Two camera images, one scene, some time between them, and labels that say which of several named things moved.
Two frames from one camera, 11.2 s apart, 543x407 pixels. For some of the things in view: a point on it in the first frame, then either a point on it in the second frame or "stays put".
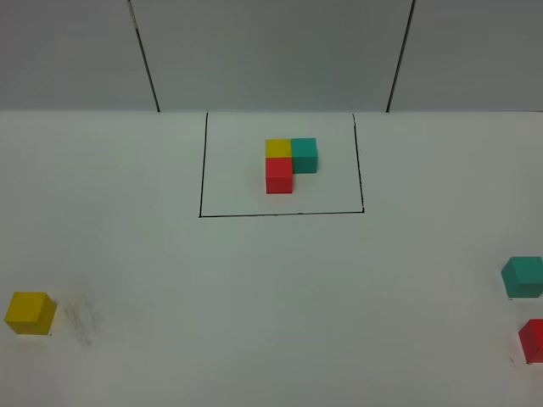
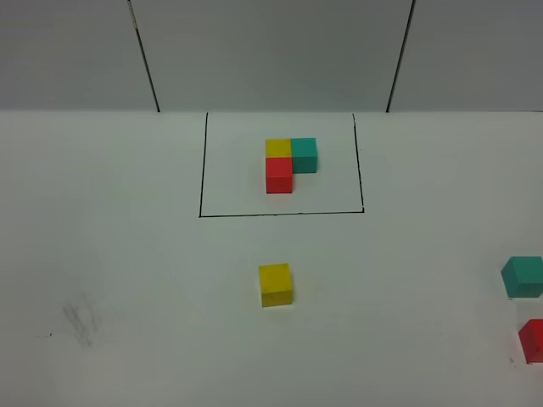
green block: (523, 276) stays put
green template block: (304, 155) stays put
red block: (531, 339) stays put
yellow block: (30, 313) to (276, 285)
